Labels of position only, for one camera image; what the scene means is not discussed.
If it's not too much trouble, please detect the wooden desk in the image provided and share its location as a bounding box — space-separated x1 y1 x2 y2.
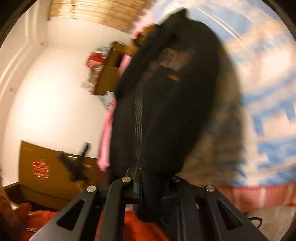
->
93 41 126 95

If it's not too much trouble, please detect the black Asics shirt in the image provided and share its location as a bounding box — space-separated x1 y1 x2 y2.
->
109 9 221 222

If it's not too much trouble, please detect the red sleeve forearm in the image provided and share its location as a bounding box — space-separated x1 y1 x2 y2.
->
0 185 170 241

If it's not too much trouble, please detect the beige window curtain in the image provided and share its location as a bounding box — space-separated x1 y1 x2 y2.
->
48 0 153 33

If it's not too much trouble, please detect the pink and blue bed blanket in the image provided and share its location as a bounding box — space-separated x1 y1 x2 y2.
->
96 0 296 207

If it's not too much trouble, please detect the brown wooden door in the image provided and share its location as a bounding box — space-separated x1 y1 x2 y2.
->
4 140 110 210

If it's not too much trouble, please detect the red gift bag on desk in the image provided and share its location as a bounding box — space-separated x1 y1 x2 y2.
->
86 52 105 68

